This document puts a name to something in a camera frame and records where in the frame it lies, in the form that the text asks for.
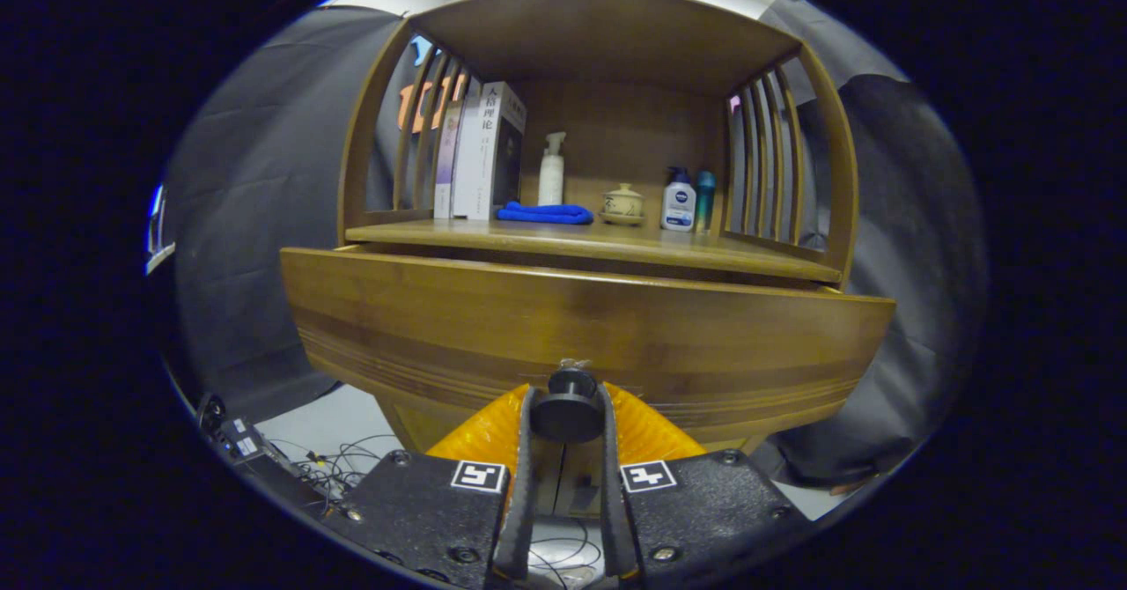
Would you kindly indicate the white book with dark cover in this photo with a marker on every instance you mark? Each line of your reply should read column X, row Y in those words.
column 489, row 158

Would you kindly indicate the wooden cabinet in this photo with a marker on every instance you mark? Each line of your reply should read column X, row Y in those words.
column 607, row 35

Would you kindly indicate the black power strip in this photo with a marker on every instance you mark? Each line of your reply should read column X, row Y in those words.
column 251, row 445

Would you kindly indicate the computer monitor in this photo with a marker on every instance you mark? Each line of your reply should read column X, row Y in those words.
column 159, row 238

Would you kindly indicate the thin white book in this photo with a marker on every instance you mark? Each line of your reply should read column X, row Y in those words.
column 465, row 163

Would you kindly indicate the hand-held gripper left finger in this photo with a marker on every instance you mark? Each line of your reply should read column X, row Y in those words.
column 423, row 511

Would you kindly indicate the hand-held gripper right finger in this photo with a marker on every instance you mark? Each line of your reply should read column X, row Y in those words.
column 696, row 511

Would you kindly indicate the purple book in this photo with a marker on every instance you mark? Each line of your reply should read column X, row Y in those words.
column 445, row 167

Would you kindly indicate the white bottle with blue cap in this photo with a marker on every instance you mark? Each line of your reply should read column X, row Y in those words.
column 678, row 207

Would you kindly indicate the wooden countertop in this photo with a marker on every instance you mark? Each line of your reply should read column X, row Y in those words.
column 616, row 242

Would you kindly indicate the teal slim bottle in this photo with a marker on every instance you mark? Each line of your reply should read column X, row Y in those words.
column 705, row 202

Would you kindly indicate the cream lidded teacup with saucer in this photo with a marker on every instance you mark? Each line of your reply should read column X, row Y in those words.
column 622, row 204

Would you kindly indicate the blue folded cloth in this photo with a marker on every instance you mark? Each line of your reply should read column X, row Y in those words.
column 546, row 214

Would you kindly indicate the white pump bottle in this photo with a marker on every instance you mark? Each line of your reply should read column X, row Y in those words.
column 551, row 180

